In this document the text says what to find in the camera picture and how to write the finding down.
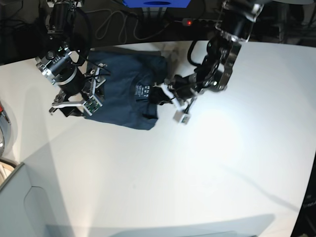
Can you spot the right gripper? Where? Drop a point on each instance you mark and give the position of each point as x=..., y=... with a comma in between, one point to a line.
x=58, y=67

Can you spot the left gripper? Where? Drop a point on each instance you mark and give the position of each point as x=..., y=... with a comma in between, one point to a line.
x=182, y=89

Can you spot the dark blue T-shirt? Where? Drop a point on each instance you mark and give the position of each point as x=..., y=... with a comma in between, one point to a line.
x=127, y=91

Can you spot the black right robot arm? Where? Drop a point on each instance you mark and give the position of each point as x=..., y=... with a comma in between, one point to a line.
x=60, y=27

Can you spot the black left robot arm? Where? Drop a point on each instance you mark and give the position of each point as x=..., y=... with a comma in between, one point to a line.
x=234, y=26

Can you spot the black power strip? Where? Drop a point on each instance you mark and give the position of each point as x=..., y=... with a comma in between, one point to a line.
x=195, y=23

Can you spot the chrome round object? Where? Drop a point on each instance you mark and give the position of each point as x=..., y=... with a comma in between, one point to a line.
x=5, y=130

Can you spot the blue plastic box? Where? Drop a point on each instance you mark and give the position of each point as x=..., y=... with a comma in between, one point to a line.
x=156, y=3

